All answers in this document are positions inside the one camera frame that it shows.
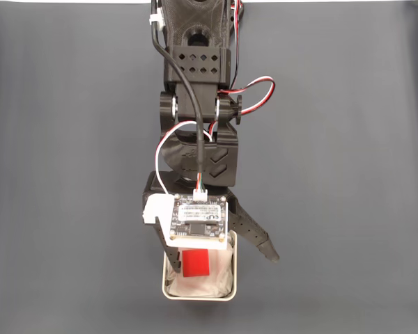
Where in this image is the grey-blue table cloth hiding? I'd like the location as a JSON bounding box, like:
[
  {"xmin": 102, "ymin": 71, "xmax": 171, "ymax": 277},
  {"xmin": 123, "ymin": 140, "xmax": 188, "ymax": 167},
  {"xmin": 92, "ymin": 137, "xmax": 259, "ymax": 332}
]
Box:
[{"xmin": 0, "ymin": 2, "xmax": 418, "ymax": 334}]

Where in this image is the red white black servo wire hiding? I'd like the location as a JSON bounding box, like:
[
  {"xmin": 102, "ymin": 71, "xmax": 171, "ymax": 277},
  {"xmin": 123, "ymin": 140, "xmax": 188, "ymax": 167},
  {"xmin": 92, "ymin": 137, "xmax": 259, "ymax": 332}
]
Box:
[
  {"xmin": 155, "ymin": 121, "xmax": 217, "ymax": 196},
  {"xmin": 208, "ymin": 0, "xmax": 276, "ymax": 136}
]

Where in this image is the camera board on white mount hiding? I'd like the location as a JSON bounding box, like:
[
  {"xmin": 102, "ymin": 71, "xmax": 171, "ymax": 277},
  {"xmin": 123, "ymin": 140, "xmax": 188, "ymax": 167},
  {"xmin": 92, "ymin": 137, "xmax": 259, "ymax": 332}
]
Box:
[{"xmin": 141, "ymin": 193, "xmax": 230, "ymax": 251}]

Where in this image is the red cube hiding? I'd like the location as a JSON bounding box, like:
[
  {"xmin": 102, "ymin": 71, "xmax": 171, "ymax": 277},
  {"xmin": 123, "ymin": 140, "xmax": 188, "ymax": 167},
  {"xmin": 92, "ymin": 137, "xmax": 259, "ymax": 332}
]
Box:
[{"xmin": 181, "ymin": 248, "xmax": 210, "ymax": 278}]

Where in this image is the white cloth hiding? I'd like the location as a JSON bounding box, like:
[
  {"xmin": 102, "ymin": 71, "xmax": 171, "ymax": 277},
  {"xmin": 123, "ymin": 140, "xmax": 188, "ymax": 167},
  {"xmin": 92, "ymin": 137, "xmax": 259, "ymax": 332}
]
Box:
[{"xmin": 165, "ymin": 239, "xmax": 235, "ymax": 299}]

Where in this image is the black camera cable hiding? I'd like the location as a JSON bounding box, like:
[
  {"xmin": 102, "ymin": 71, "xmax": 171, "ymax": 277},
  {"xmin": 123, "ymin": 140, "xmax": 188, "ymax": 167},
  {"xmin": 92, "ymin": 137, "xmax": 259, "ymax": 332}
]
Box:
[{"xmin": 148, "ymin": 0, "xmax": 209, "ymax": 201}]

